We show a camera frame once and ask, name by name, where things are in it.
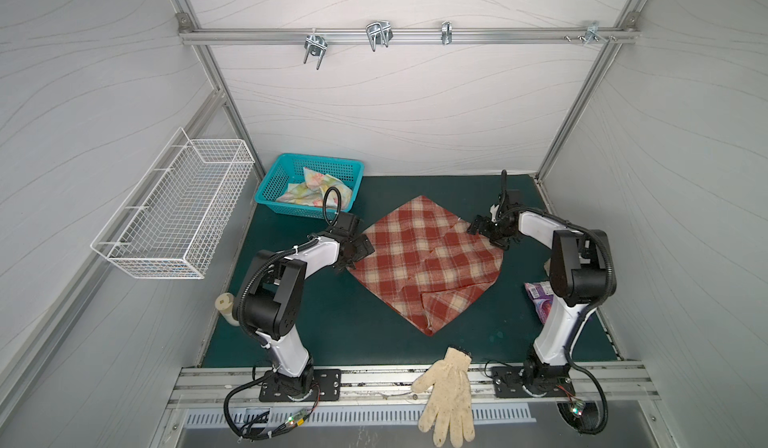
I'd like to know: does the red plaid skirt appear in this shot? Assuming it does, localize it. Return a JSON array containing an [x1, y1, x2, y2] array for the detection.
[[349, 196, 504, 336]]

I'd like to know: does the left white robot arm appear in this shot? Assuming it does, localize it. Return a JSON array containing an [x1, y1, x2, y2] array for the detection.
[[233, 187, 374, 380]]

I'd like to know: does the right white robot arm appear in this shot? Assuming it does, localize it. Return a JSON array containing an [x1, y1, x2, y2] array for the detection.
[[468, 171, 617, 367]]

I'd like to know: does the floral folded skirt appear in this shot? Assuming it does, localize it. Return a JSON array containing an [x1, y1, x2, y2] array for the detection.
[[276, 167, 353, 209]]

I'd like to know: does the teal plastic basket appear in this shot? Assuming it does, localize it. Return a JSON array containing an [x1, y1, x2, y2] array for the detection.
[[254, 153, 364, 218]]

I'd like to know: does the purple snack packet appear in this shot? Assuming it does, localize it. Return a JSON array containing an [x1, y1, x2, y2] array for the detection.
[[524, 281, 554, 324]]

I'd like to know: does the beige bottle left side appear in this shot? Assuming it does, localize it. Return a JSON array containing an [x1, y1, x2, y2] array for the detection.
[[214, 292, 239, 327]]

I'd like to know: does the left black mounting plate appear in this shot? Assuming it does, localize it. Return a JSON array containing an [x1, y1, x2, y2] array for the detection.
[[259, 367, 342, 402]]

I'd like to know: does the black mounting plate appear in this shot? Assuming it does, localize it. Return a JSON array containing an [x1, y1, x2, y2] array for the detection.
[[259, 367, 342, 402], [489, 365, 576, 399]]

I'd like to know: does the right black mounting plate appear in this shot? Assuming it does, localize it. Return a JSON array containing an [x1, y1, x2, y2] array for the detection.
[[489, 365, 576, 399]]

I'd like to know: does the beige knitted glove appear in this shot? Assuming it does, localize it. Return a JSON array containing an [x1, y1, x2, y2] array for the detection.
[[411, 347, 475, 447]]

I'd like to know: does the small metal clip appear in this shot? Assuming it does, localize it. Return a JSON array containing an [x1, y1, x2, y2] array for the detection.
[[441, 21, 453, 46]]

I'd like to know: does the metal U-bolt hook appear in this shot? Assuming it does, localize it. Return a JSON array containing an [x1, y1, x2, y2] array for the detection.
[[303, 32, 328, 70]]

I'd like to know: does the metal double hook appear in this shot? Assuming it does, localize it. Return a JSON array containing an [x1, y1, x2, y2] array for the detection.
[[365, 20, 393, 52]]

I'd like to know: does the white ventilation grille strip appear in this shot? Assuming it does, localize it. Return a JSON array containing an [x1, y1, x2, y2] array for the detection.
[[183, 402, 536, 429]]

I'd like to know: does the white wire wall basket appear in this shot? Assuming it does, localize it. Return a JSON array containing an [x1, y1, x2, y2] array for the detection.
[[91, 128, 254, 280]]

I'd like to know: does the right base cable bundle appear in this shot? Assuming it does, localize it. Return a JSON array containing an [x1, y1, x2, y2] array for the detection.
[[556, 360, 610, 436]]

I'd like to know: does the base cable bundle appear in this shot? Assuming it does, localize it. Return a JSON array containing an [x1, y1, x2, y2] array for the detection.
[[556, 360, 610, 436], [223, 369, 322, 442]]

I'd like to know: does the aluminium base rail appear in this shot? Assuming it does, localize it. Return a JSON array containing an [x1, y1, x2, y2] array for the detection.
[[167, 361, 661, 408]]

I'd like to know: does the metal bracket with screws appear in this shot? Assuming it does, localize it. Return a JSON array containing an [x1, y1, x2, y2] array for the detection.
[[563, 22, 618, 46]]

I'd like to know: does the left base cable bundle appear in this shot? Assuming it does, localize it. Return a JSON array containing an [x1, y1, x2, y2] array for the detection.
[[223, 369, 322, 442]]

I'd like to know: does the horizontal aluminium rail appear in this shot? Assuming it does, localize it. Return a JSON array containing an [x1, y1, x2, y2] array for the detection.
[[179, 25, 641, 46]]

